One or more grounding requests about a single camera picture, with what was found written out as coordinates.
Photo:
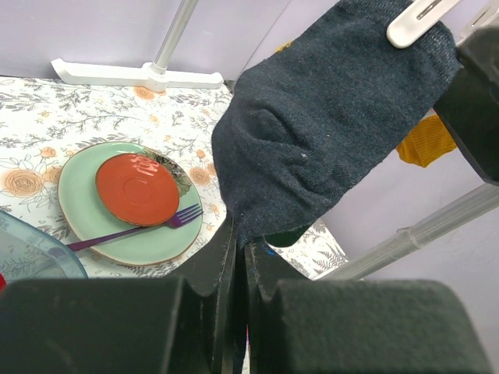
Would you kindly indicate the white clip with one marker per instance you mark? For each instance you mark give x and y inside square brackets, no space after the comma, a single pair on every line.
[416,20]

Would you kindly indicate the metal drying stand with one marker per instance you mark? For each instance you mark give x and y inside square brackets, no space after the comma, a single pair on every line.
[273,117]

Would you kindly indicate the orange saucer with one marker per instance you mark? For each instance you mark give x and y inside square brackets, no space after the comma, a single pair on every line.
[137,190]

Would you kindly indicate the floral tablecloth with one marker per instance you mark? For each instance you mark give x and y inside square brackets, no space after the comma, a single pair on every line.
[45,122]

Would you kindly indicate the dark navy blue sock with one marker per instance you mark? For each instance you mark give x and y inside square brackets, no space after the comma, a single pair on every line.
[331,124]

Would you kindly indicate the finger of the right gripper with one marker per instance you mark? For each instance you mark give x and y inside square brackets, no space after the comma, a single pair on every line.
[469,107]

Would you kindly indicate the yellow sock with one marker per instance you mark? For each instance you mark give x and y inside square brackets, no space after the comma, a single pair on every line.
[427,142]

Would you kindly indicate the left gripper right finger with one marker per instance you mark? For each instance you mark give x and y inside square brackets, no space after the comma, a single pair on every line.
[297,325]

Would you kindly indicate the dark green sock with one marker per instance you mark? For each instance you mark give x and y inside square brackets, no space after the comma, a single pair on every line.
[286,238]

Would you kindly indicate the purple fork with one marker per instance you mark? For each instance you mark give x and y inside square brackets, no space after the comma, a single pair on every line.
[180,219]

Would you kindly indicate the teal plastic basin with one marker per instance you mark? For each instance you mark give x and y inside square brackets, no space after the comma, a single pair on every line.
[27,252]

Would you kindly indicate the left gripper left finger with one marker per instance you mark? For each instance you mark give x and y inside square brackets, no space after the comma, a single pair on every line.
[179,323]

